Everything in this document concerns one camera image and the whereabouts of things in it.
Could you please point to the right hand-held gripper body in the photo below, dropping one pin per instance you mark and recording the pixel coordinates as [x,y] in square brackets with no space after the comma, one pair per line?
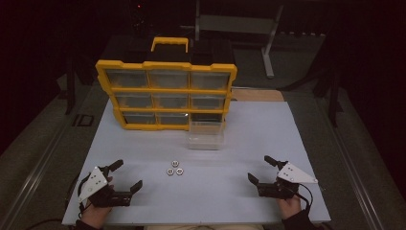
[295,175]

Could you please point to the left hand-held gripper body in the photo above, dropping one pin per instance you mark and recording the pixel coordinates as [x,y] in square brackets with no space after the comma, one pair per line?
[93,184]

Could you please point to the silver hex nut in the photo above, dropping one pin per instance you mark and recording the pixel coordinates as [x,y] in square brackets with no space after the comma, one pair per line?
[175,163]
[170,172]
[180,171]

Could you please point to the pulled-out clear plastic drawer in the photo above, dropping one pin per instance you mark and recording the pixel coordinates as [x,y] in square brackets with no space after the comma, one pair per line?
[204,141]

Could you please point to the yellow and black organizer cabinet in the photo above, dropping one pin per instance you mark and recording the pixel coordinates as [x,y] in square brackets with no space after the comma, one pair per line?
[166,66]

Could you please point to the person's left hand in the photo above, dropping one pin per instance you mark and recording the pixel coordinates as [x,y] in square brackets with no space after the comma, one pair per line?
[94,215]

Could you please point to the person's right hand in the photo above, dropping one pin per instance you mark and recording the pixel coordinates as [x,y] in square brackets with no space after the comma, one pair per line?
[288,207]

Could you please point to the brown wooden board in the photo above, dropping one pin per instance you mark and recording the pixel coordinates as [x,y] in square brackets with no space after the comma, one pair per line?
[257,95]

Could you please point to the set of clear cabinet drawers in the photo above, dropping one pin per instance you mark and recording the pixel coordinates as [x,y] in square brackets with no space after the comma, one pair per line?
[127,78]

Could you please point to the grey metal stand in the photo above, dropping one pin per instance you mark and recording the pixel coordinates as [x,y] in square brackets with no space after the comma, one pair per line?
[236,24]

